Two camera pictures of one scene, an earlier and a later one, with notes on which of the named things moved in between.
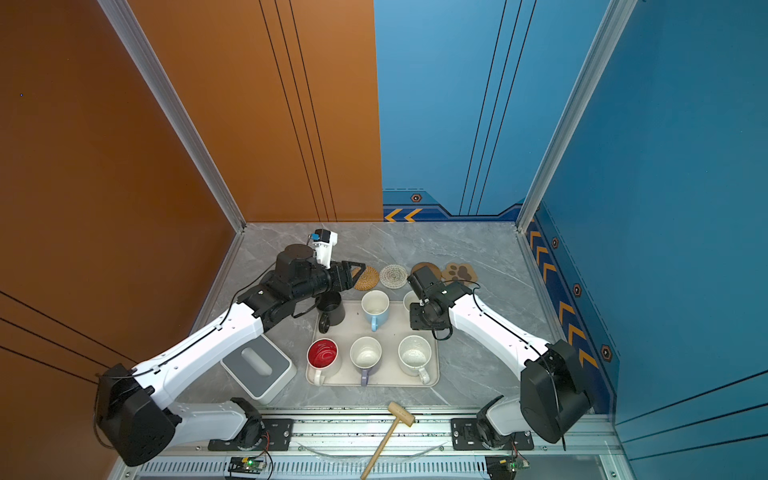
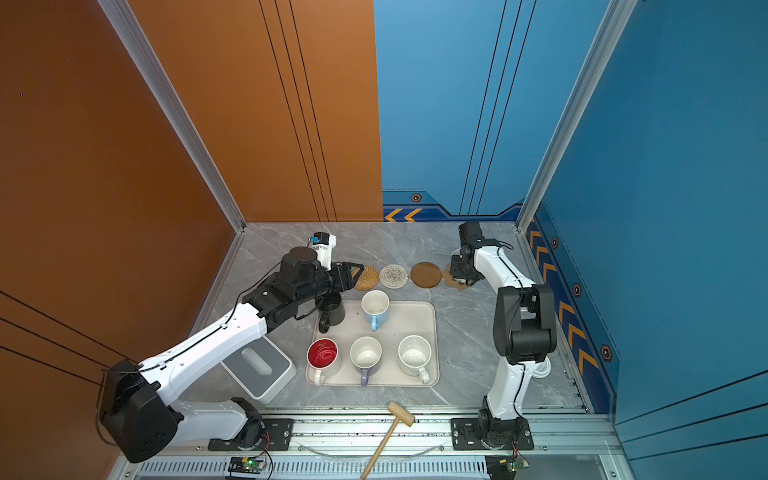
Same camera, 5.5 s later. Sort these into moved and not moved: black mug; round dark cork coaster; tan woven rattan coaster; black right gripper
Moved: black right gripper
Not moved: tan woven rattan coaster; round dark cork coaster; black mug
